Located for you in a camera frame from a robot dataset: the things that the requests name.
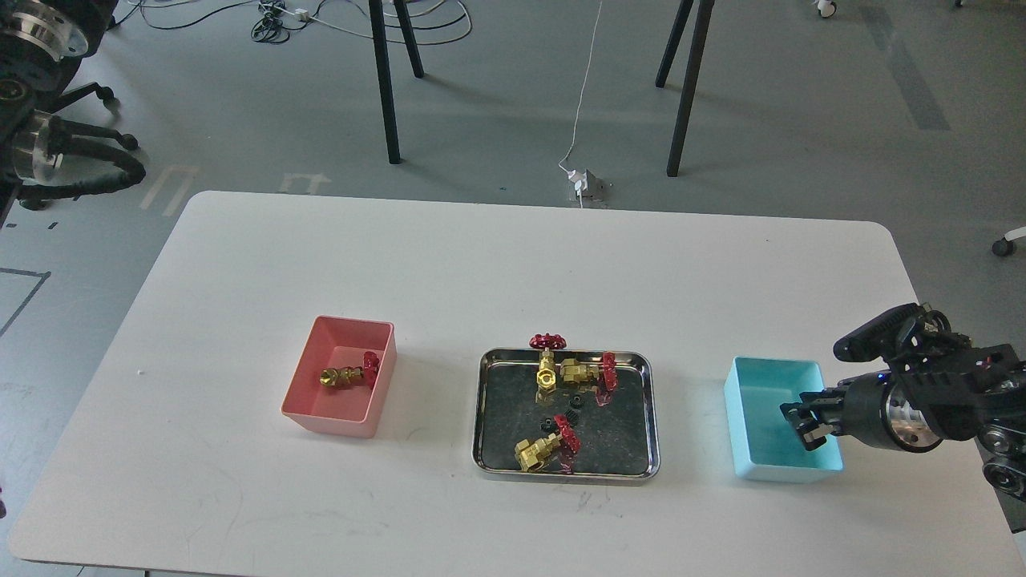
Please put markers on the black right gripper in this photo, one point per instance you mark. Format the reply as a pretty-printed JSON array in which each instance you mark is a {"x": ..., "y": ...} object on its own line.
[{"x": 853, "y": 408}]

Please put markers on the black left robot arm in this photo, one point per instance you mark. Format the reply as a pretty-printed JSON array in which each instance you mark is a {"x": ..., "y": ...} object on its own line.
[{"x": 42, "y": 46}]

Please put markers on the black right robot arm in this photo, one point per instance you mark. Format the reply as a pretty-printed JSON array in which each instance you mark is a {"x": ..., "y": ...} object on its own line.
[{"x": 923, "y": 398}]

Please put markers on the light blue plastic box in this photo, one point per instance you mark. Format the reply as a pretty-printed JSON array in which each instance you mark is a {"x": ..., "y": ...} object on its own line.
[{"x": 764, "y": 446}]

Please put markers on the pink plastic box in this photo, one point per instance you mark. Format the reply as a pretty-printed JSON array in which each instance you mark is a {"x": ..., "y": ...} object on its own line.
[{"x": 354, "y": 411}]

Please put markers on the office chair caster right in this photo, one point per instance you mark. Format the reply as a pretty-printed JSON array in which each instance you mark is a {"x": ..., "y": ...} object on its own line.
[{"x": 1007, "y": 244}]

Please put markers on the stainless steel tray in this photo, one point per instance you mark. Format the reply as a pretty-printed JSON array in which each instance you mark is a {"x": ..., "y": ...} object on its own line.
[{"x": 617, "y": 429}]

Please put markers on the white power adapter on floor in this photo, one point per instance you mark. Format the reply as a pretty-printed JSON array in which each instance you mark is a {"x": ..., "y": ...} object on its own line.
[{"x": 586, "y": 189}]

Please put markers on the white caster top right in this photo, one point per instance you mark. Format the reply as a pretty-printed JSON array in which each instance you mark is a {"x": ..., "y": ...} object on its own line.
[{"x": 825, "y": 8}]

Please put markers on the black table leg right front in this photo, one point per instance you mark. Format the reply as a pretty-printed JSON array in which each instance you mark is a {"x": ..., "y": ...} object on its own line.
[{"x": 696, "y": 52}]

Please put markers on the black table leg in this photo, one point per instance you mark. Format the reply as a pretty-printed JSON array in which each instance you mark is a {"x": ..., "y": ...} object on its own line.
[
  {"x": 407, "y": 30},
  {"x": 674, "y": 42},
  {"x": 696, "y": 52},
  {"x": 382, "y": 65}
]

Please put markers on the black table leg right rear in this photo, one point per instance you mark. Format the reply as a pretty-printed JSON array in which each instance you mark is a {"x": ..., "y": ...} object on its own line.
[{"x": 674, "y": 42}]

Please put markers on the black table leg left rear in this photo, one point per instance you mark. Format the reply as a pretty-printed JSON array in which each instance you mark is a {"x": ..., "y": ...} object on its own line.
[{"x": 407, "y": 30}]

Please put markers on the black table leg left front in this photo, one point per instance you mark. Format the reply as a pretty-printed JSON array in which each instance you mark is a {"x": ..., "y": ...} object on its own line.
[{"x": 382, "y": 65}]

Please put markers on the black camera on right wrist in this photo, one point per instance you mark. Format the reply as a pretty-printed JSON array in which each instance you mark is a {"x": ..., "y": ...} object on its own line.
[{"x": 889, "y": 333}]

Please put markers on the upright brass valve red handle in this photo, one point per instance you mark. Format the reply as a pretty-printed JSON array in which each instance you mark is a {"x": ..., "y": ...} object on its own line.
[{"x": 547, "y": 344}]

